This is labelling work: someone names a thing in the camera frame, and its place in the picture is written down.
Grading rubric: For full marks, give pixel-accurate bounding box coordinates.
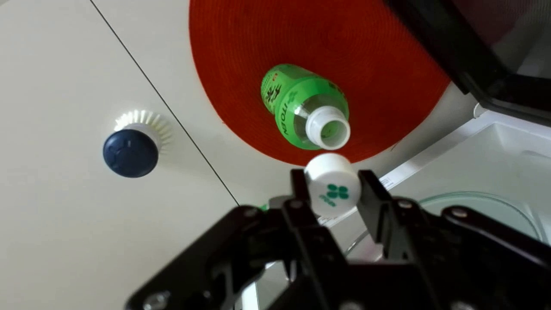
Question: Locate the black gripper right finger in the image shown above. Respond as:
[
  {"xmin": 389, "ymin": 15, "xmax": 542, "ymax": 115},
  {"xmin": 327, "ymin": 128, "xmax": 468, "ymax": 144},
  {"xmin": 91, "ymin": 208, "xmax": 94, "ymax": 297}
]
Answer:
[{"xmin": 356, "ymin": 170, "xmax": 397, "ymax": 230}]

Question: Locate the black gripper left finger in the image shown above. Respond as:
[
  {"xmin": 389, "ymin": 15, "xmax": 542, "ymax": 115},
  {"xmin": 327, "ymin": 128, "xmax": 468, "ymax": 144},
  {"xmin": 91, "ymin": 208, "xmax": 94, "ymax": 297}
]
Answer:
[{"xmin": 289, "ymin": 168, "xmax": 316, "ymax": 221}]

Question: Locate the white bottle cap green logo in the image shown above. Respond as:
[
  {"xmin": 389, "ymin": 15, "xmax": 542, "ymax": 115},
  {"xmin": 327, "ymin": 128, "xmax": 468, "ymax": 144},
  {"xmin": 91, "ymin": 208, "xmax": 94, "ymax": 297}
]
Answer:
[{"xmin": 304, "ymin": 153, "xmax": 361, "ymax": 218}]

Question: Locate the green tea bottle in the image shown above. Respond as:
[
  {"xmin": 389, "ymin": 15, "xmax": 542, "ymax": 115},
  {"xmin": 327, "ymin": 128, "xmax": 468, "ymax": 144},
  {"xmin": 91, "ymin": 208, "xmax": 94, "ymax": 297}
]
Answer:
[{"xmin": 259, "ymin": 63, "xmax": 351, "ymax": 149}]

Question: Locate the glass microwave turntable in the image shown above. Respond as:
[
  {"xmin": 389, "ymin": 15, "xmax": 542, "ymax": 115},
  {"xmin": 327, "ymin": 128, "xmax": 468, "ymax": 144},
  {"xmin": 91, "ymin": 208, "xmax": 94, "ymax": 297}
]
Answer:
[{"xmin": 420, "ymin": 190, "xmax": 545, "ymax": 240}]

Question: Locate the white microwave oven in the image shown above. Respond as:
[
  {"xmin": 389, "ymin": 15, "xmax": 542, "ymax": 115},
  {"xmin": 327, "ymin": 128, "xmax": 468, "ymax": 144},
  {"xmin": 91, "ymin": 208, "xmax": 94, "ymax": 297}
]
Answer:
[{"xmin": 380, "ymin": 111, "xmax": 551, "ymax": 242}]

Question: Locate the round red placemat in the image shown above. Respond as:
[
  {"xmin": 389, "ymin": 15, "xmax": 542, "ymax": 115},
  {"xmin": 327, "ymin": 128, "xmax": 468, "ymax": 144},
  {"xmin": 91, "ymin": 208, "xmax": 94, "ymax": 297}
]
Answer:
[{"xmin": 189, "ymin": 0, "xmax": 449, "ymax": 165}]

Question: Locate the navy blue lid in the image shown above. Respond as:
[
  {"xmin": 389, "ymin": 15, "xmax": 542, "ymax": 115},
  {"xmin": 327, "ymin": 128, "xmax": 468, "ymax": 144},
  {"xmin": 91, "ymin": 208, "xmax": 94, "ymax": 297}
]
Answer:
[{"xmin": 101, "ymin": 128, "xmax": 158, "ymax": 177}]

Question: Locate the white fluted paper cup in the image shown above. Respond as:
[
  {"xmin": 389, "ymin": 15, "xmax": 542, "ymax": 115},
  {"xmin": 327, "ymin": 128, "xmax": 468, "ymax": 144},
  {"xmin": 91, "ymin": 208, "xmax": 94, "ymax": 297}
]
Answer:
[{"xmin": 111, "ymin": 110, "xmax": 172, "ymax": 144}]

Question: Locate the black microwave door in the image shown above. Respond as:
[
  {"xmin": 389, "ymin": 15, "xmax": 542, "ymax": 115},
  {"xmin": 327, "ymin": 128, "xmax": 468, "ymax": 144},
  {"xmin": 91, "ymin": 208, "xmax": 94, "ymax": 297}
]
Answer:
[{"xmin": 385, "ymin": 0, "xmax": 551, "ymax": 125}]

